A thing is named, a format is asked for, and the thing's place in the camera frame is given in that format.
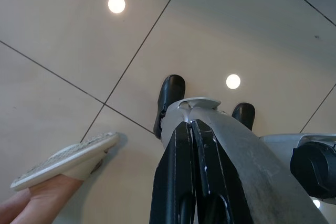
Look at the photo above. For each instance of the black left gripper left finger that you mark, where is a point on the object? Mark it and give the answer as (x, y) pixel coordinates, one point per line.
(173, 182)

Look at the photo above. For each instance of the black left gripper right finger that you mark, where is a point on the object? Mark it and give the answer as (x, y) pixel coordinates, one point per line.
(215, 182)

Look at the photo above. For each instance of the silver robot left leg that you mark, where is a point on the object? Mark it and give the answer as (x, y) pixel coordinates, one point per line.
(252, 155)

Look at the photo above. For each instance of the black robot right foot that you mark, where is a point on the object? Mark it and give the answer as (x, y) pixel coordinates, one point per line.
(244, 115)

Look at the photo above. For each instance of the black robot foot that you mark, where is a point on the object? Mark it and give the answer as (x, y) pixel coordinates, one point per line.
(244, 115)
(170, 90)

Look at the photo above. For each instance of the black robot left foot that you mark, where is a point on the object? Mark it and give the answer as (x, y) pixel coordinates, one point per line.
(170, 90)

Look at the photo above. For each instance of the silver black robot hip joint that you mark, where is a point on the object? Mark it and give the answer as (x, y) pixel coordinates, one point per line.
(312, 169)

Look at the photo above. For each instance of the person's bare foot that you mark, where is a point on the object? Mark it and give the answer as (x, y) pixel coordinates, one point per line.
(39, 200)

